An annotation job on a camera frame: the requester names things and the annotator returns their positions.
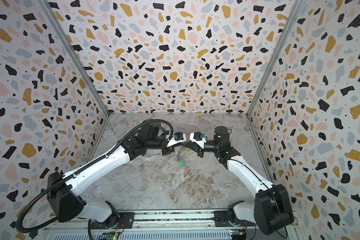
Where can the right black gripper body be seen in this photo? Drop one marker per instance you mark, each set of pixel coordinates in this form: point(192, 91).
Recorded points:
point(200, 150)

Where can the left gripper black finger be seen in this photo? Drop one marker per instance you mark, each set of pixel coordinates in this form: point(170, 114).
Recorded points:
point(179, 139)
point(174, 144)

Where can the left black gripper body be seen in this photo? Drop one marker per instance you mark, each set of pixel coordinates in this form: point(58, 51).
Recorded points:
point(161, 142)

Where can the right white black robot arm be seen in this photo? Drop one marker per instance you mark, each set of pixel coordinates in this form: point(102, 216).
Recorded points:
point(271, 210)

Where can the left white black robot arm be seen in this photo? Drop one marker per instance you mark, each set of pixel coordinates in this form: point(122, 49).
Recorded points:
point(66, 200)

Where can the left green circuit board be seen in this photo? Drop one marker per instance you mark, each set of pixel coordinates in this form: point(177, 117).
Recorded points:
point(113, 236)

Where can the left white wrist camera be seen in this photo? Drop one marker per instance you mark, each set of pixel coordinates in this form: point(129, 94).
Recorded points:
point(175, 135)

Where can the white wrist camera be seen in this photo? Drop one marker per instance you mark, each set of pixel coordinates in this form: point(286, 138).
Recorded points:
point(200, 138)
point(175, 135)

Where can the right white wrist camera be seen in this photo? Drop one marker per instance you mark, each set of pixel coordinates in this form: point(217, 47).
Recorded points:
point(200, 138)

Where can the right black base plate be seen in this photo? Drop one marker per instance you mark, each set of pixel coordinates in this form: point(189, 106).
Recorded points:
point(225, 218)

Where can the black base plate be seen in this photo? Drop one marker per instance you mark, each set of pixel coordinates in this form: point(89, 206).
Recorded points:
point(225, 218)
point(123, 220)

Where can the aluminium mounting rail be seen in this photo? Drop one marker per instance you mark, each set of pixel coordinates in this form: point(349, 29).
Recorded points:
point(171, 220)

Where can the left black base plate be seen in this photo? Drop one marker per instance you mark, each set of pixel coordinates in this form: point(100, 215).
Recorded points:
point(123, 220)

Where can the white slotted cable duct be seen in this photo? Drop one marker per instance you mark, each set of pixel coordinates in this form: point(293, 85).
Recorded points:
point(154, 235)

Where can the right circuit board with wires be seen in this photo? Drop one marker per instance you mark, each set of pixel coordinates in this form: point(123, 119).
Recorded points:
point(239, 234)

